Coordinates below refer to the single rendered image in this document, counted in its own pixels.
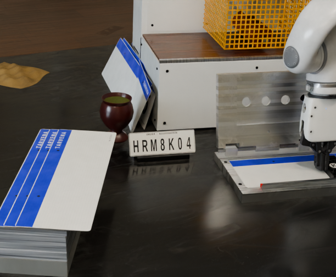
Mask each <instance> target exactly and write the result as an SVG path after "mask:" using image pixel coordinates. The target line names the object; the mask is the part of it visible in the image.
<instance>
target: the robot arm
mask: <svg viewBox="0 0 336 277"><path fill-rule="evenodd" d="M283 63H284V66H285V67H286V68H287V69H288V70H289V71H290V72H292V73H295V74H306V90H307V91H309V92H308V93H307V95H305V98H304V101H303V106H302V110H301V117H300V136H301V138H300V142H299V143H300V144H301V145H303V146H308V147H310V148H311V149H312V150H313V151H314V152H315V153H314V166H315V168H316V169H318V170H320V171H323V170H327V167H328V165H329V154H330V153H331V152H332V149H333V148H334V147H335V146H336V0H311V1H310V2H309V3H308V4H307V6H306V7H305V8H304V9H303V10H302V12H301V13H300V15H299V16H298V18H297V20H296V22H295V24H294V26H293V28H292V30H291V32H290V34H289V37H288V39H287V42H286V44H285V48H284V51H283ZM321 142H323V144H322V143H321Z"/></svg>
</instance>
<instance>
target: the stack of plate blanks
mask: <svg viewBox="0 0 336 277"><path fill-rule="evenodd" d="M49 130H50V129H41V130H40V131H39V133H38V135H37V137H36V139H35V141H34V143H33V145H32V147H31V149H30V150H29V152H28V154H27V156H26V158H25V160H24V162H23V164H22V166H21V168H20V170H19V172H18V174H17V176H16V178H15V180H14V182H13V184H12V186H11V188H10V190H9V192H8V193H7V195H6V197H5V199H4V201H3V203H2V205H1V207H0V273H11V274H27V275H44V276H61V277H68V274H69V270H70V267H71V264H72V260H73V257H74V254H75V250H76V246H77V243H78V240H79V237H80V233H81V232H80V231H63V230H46V229H29V228H12V227H5V226H3V224H4V222H5V220H6V218H7V216H8V214H9V212H10V210H11V208H12V206H13V204H14V202H15V200H16V197H17V195H18V193H19V191H20V189H21V187H22V185H23V183H24V181H25V179H26V177H27V175H28V173H29V171H30V169H31V167H32V165H33V162H34V160H35V158H36V156H37V154H38V152H39V150H40V148H41V146H42V144H43V142H44V139H45V138H46V136H47V134H48V132H49Z"/></svg>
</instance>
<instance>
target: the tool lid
mask: <svg viewBox="0 0 336 277"><path fill-rule="evenodd" d="M308 92H309V91H307V90H306V74H295V73H292V72H290V71H263V72H249V73H222V74H216V147H217V148H226V144H230V143H236V144H237V146H238V147H250V146H254V147H255V148H256V150H255V152H261V151H276V150H279V148H280V146H279V145H282V144H291V143H299V139H300V138H301V136H300V117H301V110H302V106H303V103H302V102H301V101H300V97H301V96H302V95H307V93H308ZM285 95H287V96H288V102H287V103H286V104H283V103H282V102H281V98H282V97H283V96H285ZM265 96H267V97H268V98H269V103H268V104H267V105H263V104H262V99H263V97H265ZM245 97H248V98H249V99H250V103H249V104H248V105H247V106H244V105H243V104H242V100H243V99H244V98H245Z"/></svg>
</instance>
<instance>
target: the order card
mask: <svg viewBox="0 0 336 277"><path fill-rule="evenodd" d="M128 137H129V148H130V156H131V157H134V156H150V155H159V154H175V153H191V152H195V136H194V130H174V131H156V132H138V133H129V134H128Z"/></svg>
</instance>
